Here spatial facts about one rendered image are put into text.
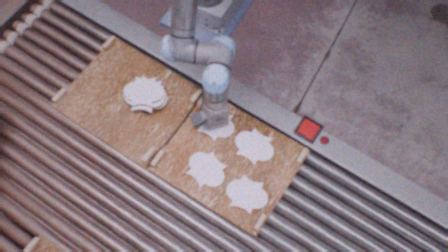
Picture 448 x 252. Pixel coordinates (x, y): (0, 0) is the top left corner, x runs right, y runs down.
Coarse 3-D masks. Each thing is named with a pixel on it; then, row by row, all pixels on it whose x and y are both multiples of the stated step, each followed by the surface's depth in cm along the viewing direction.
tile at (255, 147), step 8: (240, 136) 186; (248, 136) 186; (256, 136) 186; (264, 136) 187; (240, 144) 185; (248, 144) 185; (256, 144) 185; (264, 144) 185; (240, 152) 184; (248, 152) 184; (256, 152) 184; (264, 152) 184; (272, 152) 184; (256, 160) 183; (264, 160) 183
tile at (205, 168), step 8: (200, 152) 184; (192, 160) 182; (200, 160) 182; (208, 160) 182; (216, 160) 182; (192, 168) 181; (200, 168) 181; (208, 168) 181; (216, 168) 181; (224, 168) 182; (192, 176) 180; (200, 176) 180; (208, 176) 180; (216, 176) 180; (224, 176) 180; (200, 184) 179; (208, 184) 179; (216, 184) 179
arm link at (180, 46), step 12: (180, 0) 161; (192, 0) 161; (180, 12) 162; (192, 12) 163; (180, 24) 164; (192, 24) 165; (168, 36) 169; (180, 36) 165; (192, 36) 167; (168, 48) 167; (180, 48) 167; (192, 48) 167; (180, 60) 169; (192, 60) 168
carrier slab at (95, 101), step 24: (120, 48) 203; (96, 72) 198; (120, 72) 199; (144, 72) 199; (168, 72) 199; (72, 96) 194; (96, 96) 194; (120, 96) 194; (168, 96) 194; (72, 120) 191; (96, 120) 190; (120, 120) 190; (144, 120) 190; (168, 120) 190; (120, 144) 186; (144, 144) 186; (144, 168) 183
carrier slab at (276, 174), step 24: (240, 120) 190; (168, 144) 186; (192, 144) 186; (216, 144) 186; (288, 144) 187; (168, 168) 182; (240, 168) 183; (264, 168) 183; (288, 168) 183; (192, 192) 179; (216, 192) 179; (240, 216) 175
